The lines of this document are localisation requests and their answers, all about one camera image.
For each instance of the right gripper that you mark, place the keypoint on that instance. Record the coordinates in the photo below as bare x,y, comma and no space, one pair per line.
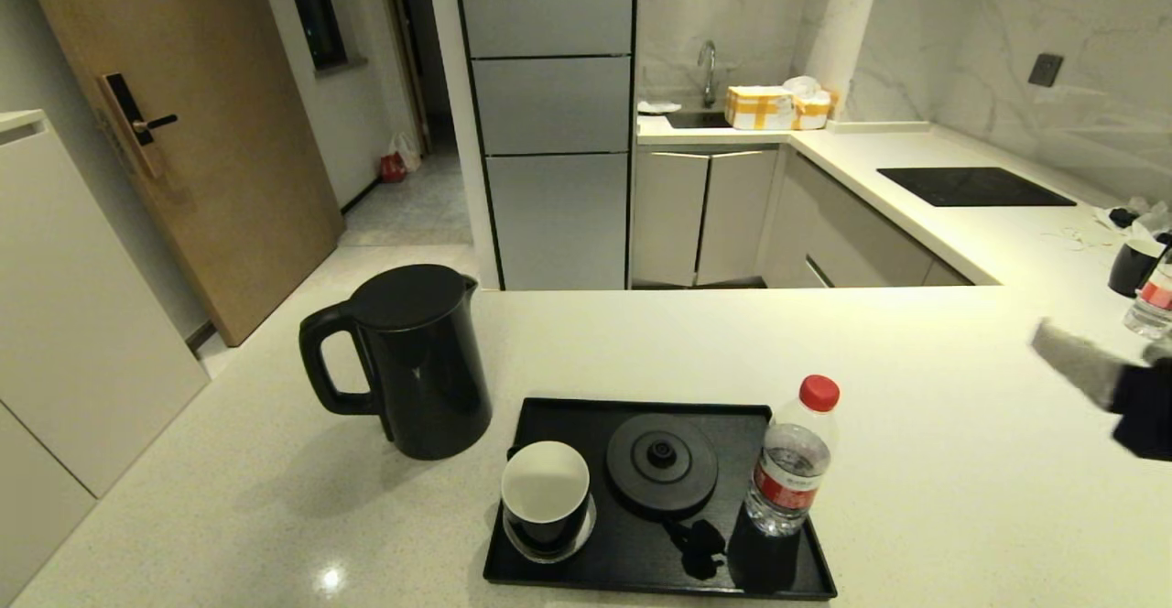
1144,411

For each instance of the water bottle red label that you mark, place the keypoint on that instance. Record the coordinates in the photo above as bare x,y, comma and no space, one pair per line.
789,471
1154,301

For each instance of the black electric kettle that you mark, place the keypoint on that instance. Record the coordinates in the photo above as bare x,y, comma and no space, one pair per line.
421,379

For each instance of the round black kettle base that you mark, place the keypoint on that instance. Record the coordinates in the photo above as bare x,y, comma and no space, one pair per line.
661,471

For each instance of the black mug white interior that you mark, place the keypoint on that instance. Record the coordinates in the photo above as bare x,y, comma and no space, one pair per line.
1133,267
545,486

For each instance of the small black object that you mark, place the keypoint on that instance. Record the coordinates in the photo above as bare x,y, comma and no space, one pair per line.
1121,217

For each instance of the crumpled white plastic wrapper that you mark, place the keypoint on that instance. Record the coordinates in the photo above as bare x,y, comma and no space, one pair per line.
1151,219

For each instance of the black induction cooktop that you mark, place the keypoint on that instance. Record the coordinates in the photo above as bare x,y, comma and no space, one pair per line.
972,187

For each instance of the beige drawer cabinet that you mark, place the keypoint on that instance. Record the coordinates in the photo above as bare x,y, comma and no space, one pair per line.
851,240

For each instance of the small cardboard box yellow tape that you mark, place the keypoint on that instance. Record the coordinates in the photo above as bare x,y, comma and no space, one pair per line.
813,113

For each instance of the beige lower cabinet door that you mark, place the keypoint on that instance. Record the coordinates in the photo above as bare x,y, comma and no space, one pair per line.
667,216
737,212

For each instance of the crumpled white plastic bag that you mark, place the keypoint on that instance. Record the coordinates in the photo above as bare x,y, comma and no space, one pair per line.
803,85

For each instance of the dark kitchen sink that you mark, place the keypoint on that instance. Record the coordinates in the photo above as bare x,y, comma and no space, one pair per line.
696,119

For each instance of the chrome sink faucet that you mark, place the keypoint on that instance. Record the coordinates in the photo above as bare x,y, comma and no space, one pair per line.
708,74

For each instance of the white dish cloth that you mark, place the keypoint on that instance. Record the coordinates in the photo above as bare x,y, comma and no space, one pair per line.
656,106

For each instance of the black rectangular serving tray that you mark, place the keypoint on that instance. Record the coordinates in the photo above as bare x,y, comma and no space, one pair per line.
632,562

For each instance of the tall grey refrigerator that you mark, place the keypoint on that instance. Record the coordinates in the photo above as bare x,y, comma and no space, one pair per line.
549,86

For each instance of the red plastic bag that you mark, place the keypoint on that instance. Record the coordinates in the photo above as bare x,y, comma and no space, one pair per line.
393,168

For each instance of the dark window pane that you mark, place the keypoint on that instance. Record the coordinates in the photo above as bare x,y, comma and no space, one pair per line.
316,8

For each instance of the brown wooden door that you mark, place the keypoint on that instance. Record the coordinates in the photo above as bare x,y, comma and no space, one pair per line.
211,86

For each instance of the black gold door lock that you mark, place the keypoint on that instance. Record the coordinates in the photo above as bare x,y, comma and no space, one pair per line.
128,116

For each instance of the white storage cabinet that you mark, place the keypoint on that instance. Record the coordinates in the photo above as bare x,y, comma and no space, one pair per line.
73,315

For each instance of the dark wall socket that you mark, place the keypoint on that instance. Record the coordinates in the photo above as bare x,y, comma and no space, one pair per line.
1045,70

